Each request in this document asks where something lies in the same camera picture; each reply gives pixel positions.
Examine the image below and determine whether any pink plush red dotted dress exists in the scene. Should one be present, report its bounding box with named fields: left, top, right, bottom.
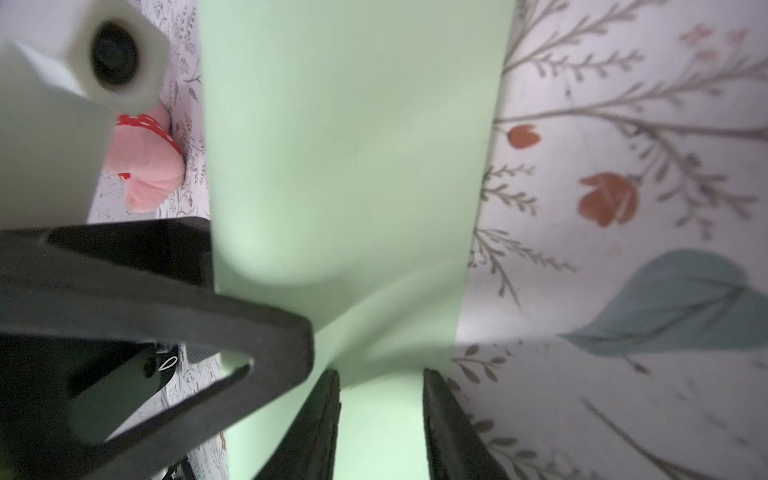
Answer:
left=103, top=101, right=186, bottom=213

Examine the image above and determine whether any light green paper sheet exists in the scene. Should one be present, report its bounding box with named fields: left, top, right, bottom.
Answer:
left=198, top=1, right=514, bottom=479

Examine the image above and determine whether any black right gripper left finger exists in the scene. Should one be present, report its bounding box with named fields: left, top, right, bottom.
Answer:
left=256, top=370, right=341, bottom=480

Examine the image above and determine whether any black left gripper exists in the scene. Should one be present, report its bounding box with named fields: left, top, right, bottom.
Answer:
left=1, top=217, right=314, bottom=479

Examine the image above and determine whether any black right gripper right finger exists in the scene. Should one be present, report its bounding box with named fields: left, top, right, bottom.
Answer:
left=422, top=369, right=508, bottom=480

